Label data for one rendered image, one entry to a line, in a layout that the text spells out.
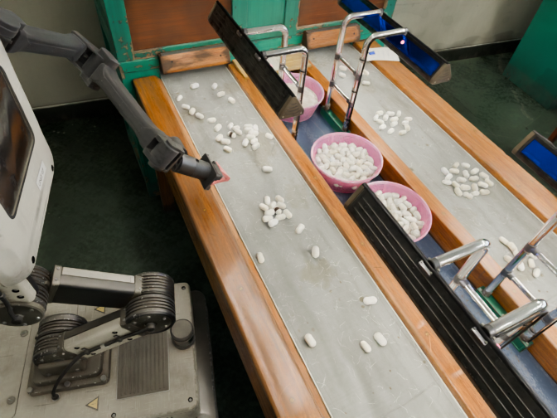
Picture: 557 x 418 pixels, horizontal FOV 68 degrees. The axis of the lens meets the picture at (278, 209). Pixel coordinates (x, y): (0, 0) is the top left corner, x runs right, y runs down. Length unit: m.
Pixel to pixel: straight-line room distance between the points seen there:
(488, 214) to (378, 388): 0.76
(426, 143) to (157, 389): 1.31
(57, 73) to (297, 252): 2.05
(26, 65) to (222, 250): 1.96
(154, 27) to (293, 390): 1.42
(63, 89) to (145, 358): 1.96
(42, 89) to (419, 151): 2.21
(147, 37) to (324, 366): 1.39
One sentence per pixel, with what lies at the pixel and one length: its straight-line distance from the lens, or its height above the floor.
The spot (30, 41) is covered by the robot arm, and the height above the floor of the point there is 1.25.
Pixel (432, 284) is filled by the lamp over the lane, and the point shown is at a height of 1.10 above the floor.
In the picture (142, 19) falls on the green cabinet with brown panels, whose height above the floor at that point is 0.99.
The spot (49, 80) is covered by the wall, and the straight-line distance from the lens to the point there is 2.91.
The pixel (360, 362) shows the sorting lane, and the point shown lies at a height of 0.74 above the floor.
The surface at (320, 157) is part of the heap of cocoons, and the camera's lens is 1.57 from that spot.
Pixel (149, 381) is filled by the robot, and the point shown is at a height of 0.47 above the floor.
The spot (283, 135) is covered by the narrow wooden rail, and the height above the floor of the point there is 0.76.
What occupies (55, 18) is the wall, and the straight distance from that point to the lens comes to 2.73.
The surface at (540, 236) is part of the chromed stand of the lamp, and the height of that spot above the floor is 1.01.
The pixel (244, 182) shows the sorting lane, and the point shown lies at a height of 0.74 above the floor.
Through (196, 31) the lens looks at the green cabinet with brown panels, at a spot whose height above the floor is 0.92.
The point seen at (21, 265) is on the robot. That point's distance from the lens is 0.78.
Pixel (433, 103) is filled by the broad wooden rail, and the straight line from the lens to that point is 1.96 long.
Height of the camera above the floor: 1.77
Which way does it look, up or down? 49 degrees down
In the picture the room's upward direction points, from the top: 7 degrees clockwise
